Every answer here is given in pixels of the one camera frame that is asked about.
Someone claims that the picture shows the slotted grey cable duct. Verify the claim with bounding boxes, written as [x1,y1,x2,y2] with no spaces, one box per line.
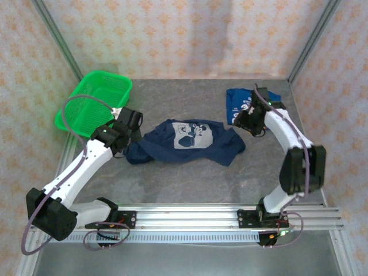
[42,231,260,244]

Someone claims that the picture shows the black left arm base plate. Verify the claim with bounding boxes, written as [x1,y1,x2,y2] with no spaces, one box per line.
[85,210,137,230]

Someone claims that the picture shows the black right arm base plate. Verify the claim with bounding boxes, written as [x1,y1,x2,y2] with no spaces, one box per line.
[237,209,290,230]

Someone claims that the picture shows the aluminium frame post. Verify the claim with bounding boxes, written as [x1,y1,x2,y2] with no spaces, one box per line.
[30,0,87,86]
[287,0,343,84]

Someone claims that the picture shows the black electronics mount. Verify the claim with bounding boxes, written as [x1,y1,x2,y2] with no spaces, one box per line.
[258,231,285,248]

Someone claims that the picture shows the aluminium frame leg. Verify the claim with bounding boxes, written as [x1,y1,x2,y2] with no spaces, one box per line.
[329,229,360,276]
[16,229,44,276]

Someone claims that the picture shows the navy t-shirt with cartoon print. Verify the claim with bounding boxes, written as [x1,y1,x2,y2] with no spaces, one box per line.
[125,118,247,167]

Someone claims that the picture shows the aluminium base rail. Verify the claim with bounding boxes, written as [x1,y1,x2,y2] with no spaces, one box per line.
[30,205,345,231]

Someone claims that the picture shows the green plastic basket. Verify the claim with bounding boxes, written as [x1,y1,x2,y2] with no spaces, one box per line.
[54,70,133,138]

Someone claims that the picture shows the blue t-shirt with white lettering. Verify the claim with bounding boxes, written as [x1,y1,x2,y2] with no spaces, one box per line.
[225,87,282,127]

